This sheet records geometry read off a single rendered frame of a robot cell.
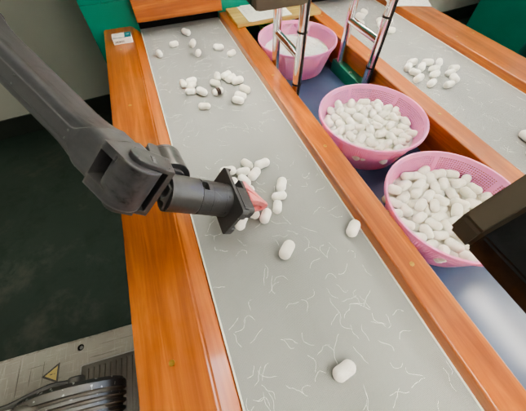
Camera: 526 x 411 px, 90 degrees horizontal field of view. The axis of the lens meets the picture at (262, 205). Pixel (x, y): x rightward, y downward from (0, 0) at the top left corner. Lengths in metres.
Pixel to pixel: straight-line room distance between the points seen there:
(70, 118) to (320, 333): 0.45
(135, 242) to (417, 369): 0.48
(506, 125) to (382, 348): 0.67
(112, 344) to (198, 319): 0.39
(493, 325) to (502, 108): 0.59
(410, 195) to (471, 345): 0.29
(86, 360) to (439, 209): 0.85
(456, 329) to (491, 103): 0.67
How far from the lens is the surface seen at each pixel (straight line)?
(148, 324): 0.46
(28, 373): 0.89
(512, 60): 1.20
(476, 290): 0.67
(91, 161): 0.39
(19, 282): 1.66
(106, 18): 1.24
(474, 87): 1.05
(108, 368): 0.79
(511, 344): 0.67
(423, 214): 0.61
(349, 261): 0.51
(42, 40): 2.10
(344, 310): 0.48
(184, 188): 0.39
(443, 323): 0.50
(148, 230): 0.52
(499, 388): 0.52
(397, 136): 0.78
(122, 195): 0.37
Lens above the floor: 1.19
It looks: 56 degrees down
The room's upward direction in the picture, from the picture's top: straight up
